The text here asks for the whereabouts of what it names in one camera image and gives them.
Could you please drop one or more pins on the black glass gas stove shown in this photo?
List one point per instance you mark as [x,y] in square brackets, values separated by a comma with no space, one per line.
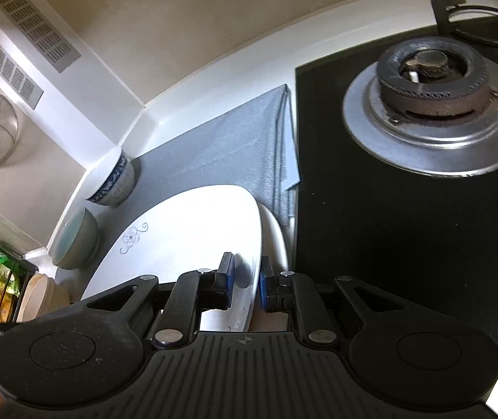
[362,235]

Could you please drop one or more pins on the silver gas burner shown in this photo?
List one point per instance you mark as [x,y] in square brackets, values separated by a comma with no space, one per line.
[427,139]

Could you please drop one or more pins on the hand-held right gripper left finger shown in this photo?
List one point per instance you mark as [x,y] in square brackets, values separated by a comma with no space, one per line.
[229,273]

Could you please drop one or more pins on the grey table mat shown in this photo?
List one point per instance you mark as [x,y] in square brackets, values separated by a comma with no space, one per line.
[214,152]

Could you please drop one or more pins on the black storage rack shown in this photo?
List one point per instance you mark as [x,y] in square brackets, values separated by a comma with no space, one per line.
[28,270]

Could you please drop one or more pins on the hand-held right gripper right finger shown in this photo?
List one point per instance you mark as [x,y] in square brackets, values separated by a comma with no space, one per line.
[262,289]

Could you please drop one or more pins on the small white plate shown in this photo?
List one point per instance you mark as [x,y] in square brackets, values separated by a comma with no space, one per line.
[275,235]

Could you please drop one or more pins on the grey vent grille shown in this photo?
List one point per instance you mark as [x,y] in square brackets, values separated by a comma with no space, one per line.
[35,26]
[4,65]

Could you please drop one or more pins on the pale green bowl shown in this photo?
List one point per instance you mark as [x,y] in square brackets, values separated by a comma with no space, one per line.
[74,238]

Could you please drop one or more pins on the blue patterned white bowl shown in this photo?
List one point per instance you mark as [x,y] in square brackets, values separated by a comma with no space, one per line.
[116,183]

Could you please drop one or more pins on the large white floral plate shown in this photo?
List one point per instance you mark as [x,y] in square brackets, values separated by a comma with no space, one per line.
[179,227]

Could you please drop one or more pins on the beige round container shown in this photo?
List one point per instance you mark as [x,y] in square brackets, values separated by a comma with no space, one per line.
[41,297]

